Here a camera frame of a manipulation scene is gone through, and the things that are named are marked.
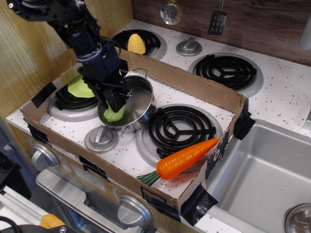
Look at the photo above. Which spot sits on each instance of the silver sink drain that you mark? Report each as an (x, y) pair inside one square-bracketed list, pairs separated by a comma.
[(298, 219)]

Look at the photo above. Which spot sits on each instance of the stove burner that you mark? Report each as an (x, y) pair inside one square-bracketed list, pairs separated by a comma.
[(65, 106), (234, 71), (155, 45), (172, 128)]

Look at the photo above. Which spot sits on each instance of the grey stovetop knob front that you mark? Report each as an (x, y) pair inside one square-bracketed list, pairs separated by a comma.
[(101, 140)]

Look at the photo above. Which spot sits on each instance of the hanging silver strainer ladle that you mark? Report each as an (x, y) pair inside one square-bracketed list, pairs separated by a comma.
[(171, 12)]

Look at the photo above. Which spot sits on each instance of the orange toy carrot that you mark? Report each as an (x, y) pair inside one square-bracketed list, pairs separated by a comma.
[(173, 165)]

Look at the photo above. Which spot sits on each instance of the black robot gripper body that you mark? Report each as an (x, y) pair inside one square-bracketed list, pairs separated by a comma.
[(100, 61)]

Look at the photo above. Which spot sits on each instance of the grey faucet post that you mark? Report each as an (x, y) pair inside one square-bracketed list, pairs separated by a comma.
[(305, 40)]

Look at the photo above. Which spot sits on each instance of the grey stovetop knob back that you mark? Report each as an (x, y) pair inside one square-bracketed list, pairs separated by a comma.
[(189, 48)]

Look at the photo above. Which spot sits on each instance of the right oven front knob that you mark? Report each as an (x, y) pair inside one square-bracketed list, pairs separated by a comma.
[(132, 213)]

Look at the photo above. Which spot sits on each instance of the back left stove burner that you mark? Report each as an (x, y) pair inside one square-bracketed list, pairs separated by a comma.
[(155, 45)]

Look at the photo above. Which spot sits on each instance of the front left stove burner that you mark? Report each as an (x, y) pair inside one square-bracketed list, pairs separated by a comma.
[(65, 106)]

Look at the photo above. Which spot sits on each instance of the orange tape piece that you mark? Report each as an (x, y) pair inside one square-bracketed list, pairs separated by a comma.
[(49, 221)]

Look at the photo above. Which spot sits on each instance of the grey stovetop knob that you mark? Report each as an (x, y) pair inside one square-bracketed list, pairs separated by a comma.
[(101, 140), (189, 48)]

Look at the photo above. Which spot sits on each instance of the front right stove burner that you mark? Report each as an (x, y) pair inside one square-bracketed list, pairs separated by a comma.
[(172, 128)]

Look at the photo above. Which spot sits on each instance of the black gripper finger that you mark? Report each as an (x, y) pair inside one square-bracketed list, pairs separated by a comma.
[(116, 97), (97, 91)]

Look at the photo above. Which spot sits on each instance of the brown cardboard fence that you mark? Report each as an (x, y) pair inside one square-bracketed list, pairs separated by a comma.
[(191, 201)]

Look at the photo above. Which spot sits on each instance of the grey toy sink basin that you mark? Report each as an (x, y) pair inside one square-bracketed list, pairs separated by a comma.
[(260, 178)]

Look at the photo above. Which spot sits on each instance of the silver oven door handle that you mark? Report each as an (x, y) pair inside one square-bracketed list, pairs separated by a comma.
[(81, 207)]

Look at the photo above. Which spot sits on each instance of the yellow toy corn cob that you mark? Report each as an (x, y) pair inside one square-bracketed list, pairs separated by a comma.
[(136, 44)]

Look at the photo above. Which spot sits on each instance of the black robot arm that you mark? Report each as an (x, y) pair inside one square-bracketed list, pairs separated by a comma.
[(78, 29)]

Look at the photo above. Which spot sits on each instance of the oven knob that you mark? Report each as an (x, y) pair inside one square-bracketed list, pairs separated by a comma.
[(132, 213), (43, 158)]

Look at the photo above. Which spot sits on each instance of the light green plastic plate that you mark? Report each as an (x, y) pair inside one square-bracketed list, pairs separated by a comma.
[(78, 88)]

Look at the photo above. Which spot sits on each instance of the hanging black spatula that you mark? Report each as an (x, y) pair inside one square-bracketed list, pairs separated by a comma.
[(217, 21)]

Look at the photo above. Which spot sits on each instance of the back right stove burner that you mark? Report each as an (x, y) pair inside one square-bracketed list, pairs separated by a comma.
[(234, 71)]

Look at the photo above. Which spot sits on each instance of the left oven front knob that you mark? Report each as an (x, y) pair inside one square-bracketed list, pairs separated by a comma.
[(43, 158)]

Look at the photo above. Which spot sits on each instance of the small steel pan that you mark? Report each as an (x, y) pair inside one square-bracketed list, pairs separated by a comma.
[(137, 111)]

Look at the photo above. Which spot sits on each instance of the green toy broccoli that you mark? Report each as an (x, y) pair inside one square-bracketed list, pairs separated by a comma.
[(112, 116)]

